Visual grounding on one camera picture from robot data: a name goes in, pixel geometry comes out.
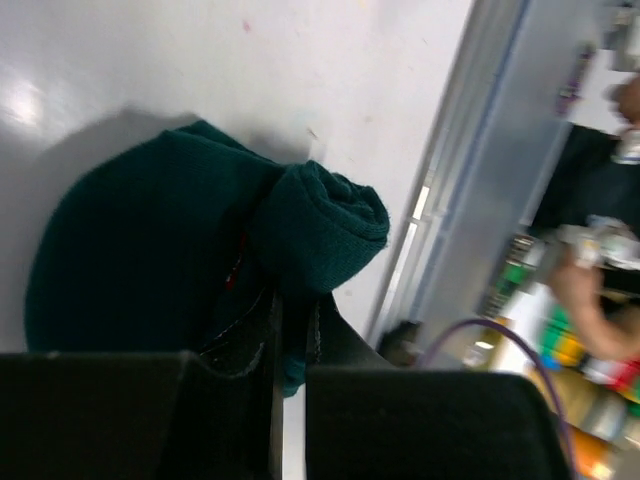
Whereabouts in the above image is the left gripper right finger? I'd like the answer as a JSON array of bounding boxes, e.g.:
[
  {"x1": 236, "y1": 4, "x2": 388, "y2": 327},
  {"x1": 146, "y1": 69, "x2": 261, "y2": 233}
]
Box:
[{"x1": 305, "y1": 296, "x2": 573, "y2": 479}]

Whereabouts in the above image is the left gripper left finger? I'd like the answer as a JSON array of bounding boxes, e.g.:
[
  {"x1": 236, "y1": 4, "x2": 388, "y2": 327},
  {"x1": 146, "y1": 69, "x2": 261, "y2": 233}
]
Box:
[{"x1": 1, "y1": 292, "x2": 283, "y2": 479}]

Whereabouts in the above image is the dark green reindeer sock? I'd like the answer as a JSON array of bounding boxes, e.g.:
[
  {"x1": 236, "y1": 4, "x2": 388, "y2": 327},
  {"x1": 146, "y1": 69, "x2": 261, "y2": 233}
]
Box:
[{"x1": 24, "y1": 120, "x2": 390, "y2": 397}]

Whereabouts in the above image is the aluminium frame rail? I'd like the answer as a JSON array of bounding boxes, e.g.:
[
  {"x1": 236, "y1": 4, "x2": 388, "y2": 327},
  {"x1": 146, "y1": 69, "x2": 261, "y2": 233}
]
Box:
[{"x1": 367, "y1": 1, "x2": 606, "y2": 343}]

